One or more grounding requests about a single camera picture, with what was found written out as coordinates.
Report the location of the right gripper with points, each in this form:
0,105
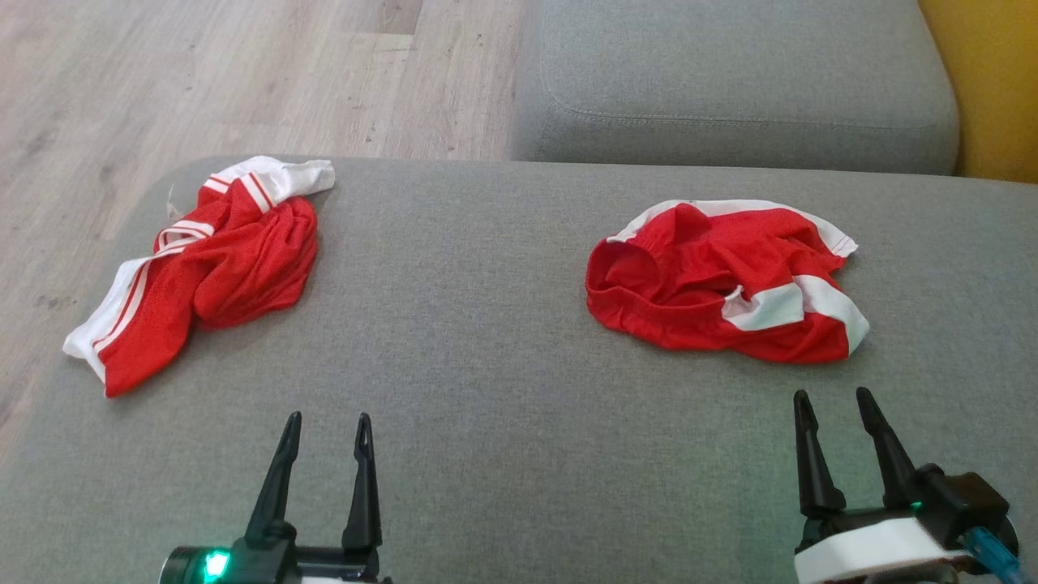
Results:
868,547

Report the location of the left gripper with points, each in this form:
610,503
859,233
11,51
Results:
276,566

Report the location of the red white basketball jersey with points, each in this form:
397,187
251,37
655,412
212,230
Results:
235,268

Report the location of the large grey sofa ottoman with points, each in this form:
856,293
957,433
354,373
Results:
486,365

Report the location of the red white basketball shorts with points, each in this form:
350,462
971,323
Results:
673,284

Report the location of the wide yellow sofa back cushion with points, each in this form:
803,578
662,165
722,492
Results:
997,81

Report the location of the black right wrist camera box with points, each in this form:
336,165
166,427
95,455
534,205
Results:
965,499

